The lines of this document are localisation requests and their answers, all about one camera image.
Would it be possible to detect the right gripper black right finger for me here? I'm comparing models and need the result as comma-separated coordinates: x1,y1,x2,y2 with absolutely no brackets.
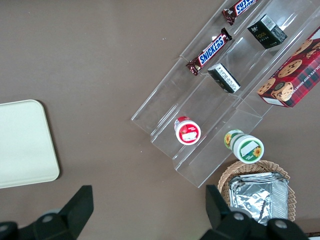
201,184,310,240

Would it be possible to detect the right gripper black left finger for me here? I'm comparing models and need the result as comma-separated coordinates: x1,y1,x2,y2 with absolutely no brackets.
0,184,95,240

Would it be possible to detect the light wicker basket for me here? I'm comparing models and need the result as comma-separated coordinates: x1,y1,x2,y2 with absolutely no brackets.
217,159,297,223

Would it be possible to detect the cream rectangular serving tray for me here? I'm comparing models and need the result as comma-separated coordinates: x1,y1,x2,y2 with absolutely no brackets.
0,99,61,190

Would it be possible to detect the stack of foil trays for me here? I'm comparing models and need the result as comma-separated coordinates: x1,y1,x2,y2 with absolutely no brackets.
227,171,291,227

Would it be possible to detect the green lidded sunflower jar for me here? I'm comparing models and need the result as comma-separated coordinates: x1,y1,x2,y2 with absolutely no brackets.
223,129,265,165

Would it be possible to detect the red lidded white jar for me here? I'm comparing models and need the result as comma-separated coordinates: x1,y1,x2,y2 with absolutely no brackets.
173,116,202,146

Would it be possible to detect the clear acrylic tiered stand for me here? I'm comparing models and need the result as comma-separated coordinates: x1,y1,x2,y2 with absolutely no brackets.
130,0,320,189

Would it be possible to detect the small black carton box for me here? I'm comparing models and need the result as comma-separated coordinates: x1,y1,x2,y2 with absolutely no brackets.
246,13,288,50
207,62,242,94

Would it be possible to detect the red tartan cookie box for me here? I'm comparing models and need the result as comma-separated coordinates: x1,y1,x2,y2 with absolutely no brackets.
256,26,320,108

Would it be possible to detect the Snickers chocolate bar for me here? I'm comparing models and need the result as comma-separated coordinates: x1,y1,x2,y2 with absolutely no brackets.
185,27,233,77
222,0,258,26

